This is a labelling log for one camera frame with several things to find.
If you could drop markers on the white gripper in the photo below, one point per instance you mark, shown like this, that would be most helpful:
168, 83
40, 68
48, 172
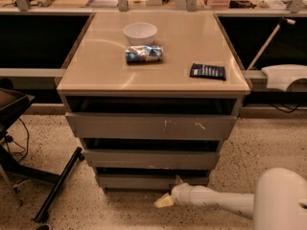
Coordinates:
179, 193

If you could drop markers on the grey bottom drawer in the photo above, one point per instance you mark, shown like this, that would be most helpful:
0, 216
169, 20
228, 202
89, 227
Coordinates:
136, 183

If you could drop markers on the grey drawer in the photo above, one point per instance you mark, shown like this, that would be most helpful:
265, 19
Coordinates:
150, 126
138, 159
136, 183

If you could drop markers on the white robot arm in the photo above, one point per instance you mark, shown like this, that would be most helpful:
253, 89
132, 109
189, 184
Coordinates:
279, 201

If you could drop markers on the grey middle drawer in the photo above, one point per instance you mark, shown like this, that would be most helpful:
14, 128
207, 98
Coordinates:
138, 159

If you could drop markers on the grey drawer cabinet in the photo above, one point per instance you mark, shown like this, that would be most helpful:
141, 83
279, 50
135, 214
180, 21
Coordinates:
99, 80

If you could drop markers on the grey top drawer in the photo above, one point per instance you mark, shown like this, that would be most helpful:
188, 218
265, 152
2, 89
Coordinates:
150, 126

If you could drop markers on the blue white snack bag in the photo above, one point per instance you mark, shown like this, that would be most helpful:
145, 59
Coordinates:
144, 53

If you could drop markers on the white bowl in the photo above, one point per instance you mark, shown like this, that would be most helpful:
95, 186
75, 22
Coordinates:
140, 33

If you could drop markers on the white dustpan with handle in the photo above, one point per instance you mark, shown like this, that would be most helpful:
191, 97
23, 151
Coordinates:
281, 76

